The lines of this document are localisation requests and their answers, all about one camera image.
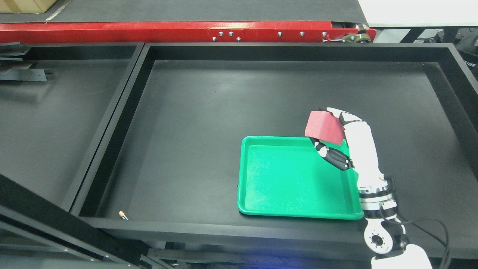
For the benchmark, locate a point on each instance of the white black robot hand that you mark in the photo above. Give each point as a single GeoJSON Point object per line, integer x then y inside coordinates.
{"type": "Point", "coordinates": [357, 152]}

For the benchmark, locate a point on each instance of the pink foam block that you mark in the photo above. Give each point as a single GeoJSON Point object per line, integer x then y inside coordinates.
{"type": "Point", "coordinates": [322, 125]}

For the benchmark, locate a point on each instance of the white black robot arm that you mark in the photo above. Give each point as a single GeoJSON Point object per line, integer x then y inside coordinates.
{"type": "Point", "coordinates": [385, 233]}

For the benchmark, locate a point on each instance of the green plastic tray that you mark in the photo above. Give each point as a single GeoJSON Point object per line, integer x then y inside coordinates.
{"type": "Point", "coordinates": [285, 177]}

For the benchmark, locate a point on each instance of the black right metal shelf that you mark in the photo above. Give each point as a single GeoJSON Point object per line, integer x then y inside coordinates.
{"type": "Point", "coordinates": [207, 146]}

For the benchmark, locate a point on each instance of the black metal shelf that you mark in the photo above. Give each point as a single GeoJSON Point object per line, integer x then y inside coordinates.
{"type": "Point", "coordinates": [207, 146]}
{"type": "Point", "coordinates": [57, 118]}

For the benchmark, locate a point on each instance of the black left metal shelf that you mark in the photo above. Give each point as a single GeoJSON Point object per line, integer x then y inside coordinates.
{"type": "Point", "coordinates": [57, 118]}

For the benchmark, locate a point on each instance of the small battery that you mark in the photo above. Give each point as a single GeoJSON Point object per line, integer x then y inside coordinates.
{"type": "Point", "coordinates": [122, 215]}

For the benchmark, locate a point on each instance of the brown cardboard box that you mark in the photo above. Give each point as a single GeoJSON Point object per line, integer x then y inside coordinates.
{"type": "Point", "coordinates": [25, 6]}

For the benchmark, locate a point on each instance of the red conveyor frame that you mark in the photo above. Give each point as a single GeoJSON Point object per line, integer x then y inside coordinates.
{"type": "Point", "coordinates": [181, 32]}

